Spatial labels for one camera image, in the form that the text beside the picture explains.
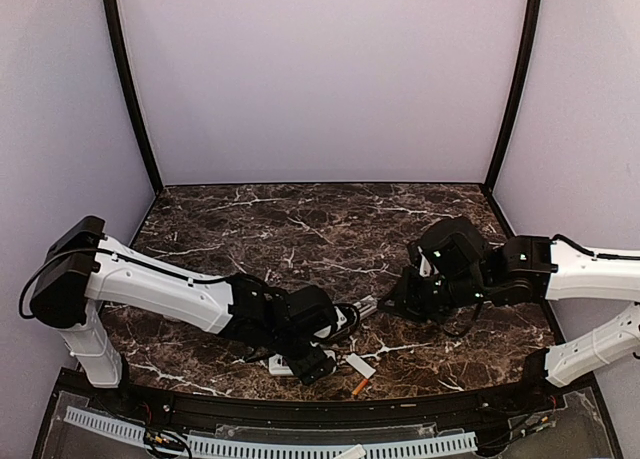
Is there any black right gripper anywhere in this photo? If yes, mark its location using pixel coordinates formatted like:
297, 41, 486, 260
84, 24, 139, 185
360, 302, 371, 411
378, 262, 491, 324

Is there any slim white remote with QR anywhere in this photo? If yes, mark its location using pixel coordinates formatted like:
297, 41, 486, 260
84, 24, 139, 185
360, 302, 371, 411
354, 295, 377, 319

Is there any white remote with buttons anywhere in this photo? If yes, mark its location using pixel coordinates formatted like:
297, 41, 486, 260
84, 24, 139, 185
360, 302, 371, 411
268, 354, 294, 377

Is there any white battery cover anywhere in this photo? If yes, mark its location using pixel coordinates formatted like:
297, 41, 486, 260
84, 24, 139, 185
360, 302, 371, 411
334, 444, 366, 459
346, 353, 376, 379

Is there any orange battery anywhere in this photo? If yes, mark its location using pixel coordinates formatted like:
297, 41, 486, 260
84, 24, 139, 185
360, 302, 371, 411
351, 378, 369, 397

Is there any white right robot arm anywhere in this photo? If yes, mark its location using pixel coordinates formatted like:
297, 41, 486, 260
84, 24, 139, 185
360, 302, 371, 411
378, 233, 639, 413

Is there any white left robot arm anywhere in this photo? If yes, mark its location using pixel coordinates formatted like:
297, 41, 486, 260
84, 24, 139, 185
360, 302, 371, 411
18, 216, 361, 415

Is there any white slotted cable duct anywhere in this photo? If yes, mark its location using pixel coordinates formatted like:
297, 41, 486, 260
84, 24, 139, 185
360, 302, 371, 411
64, 406, 477, 458

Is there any black right frame post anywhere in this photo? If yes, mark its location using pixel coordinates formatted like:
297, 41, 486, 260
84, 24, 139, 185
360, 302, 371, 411
483, 0, 545, 194

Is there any black frame post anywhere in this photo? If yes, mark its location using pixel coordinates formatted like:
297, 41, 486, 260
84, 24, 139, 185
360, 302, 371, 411
98, 0, 164, 194
483, 0, 545, 194

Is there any black left frame post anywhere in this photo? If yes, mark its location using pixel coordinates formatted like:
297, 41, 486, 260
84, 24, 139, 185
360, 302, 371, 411
98, 0, 164, 194

